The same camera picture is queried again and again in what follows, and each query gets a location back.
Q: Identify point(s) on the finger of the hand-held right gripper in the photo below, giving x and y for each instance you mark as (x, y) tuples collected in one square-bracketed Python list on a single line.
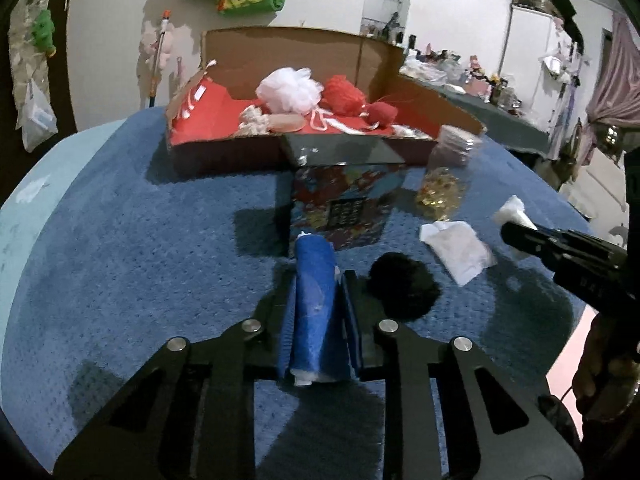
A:
[(530, 240)]

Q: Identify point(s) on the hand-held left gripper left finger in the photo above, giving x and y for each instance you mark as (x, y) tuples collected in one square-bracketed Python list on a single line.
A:
[(285, 345)]

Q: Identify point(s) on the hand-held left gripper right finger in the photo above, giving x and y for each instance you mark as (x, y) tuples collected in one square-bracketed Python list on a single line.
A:
[(352, 330)]

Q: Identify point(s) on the white cloth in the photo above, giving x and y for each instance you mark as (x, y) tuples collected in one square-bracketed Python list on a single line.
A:
[(515, 212)]

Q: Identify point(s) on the blue cloth roll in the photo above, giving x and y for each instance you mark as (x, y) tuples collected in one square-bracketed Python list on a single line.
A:
[(317, 310)]

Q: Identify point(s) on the black fluffy pompom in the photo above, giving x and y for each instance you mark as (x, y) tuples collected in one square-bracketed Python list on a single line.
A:
[(405, 287)]

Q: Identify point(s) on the white fluffy plush toy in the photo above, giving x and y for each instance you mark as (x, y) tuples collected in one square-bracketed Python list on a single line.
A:
[(412, 131)]

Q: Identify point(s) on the red knit flower headband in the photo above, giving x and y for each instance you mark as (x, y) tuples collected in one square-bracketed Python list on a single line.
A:
[(382, 112)]

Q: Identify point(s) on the pink powder puff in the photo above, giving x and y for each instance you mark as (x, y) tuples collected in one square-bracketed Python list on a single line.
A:
[(287, 122)]

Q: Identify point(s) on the cream scrunchie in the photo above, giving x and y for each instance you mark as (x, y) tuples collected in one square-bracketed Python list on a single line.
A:
[(255, 122)]

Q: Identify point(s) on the cardboard box with red lining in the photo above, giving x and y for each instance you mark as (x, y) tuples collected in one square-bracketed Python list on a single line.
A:
[(300, 50)]

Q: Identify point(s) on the person's right hand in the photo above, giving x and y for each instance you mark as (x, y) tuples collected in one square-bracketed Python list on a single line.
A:
[(600, 360)]

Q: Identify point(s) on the flat white packet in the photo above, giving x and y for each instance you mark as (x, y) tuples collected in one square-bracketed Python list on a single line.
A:
[(462, 252)]

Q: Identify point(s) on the glass jar with metal lid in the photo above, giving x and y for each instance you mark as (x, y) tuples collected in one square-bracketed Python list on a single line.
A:
[(442, 195)]

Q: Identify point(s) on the black patterned gift box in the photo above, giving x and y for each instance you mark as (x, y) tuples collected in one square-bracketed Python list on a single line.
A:
[(345, 210)]

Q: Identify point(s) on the dresser with dark cloth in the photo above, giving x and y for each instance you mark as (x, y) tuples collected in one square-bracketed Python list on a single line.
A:
[(500, 120)]

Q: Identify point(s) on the pink curtain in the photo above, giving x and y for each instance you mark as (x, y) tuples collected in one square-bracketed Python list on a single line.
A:
[(615, 85)]

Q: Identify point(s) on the group of cosmetic bottles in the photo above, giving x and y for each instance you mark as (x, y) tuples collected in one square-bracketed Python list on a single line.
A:
[(450, 60)]

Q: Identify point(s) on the red bath pouf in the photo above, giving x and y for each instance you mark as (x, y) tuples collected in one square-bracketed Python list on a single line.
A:
[(342, 92)]

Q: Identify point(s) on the white bath pouf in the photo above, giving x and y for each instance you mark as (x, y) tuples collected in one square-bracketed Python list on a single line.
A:
[(287, 90)]

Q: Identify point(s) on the light teal bedsheet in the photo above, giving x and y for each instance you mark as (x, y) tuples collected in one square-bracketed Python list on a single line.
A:
[(30, 240)]

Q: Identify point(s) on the pink plush toy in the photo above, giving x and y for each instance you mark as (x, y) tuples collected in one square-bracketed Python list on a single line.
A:
[(150, 42)]

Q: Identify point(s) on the clear plastic bag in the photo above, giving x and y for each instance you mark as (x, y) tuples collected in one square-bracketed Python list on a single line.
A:
[(37, 120)]

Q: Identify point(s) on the dark wooden door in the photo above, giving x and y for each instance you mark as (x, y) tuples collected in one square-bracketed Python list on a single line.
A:
[(62, 85)]

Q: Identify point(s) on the hanging fabric organiser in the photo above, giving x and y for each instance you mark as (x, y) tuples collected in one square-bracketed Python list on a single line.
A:
[(22, 65)]

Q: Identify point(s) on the green plush frog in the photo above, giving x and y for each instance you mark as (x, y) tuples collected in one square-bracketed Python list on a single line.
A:
[(42, 30)]

